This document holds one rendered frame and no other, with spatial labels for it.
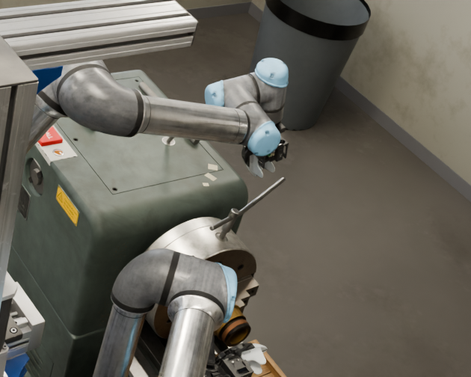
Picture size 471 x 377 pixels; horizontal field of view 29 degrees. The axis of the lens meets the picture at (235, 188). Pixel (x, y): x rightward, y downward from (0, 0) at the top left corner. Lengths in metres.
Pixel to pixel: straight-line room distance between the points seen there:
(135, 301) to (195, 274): 0.14
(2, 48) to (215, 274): 0.82
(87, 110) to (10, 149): 0.53
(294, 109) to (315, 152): 0.26
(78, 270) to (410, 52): 3.30
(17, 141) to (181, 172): 1.19
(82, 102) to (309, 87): 3.23
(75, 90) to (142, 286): 0.42
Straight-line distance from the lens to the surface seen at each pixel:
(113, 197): 2.23
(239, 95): 2.00
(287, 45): 4.77
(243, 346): 2.16
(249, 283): 2.34
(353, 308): 4.11
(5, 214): 1.29
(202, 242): 2.21
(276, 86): 2.05
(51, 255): 2.40
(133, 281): 1.87
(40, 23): 1.29
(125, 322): 1.94
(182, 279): 1.85
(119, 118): 1.74
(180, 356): 1.74
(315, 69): 4.82
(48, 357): 2.59
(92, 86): 1.73
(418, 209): 4.88
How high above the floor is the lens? 2.66
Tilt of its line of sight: 36 degrees down
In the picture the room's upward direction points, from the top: 20 degrees clockwise
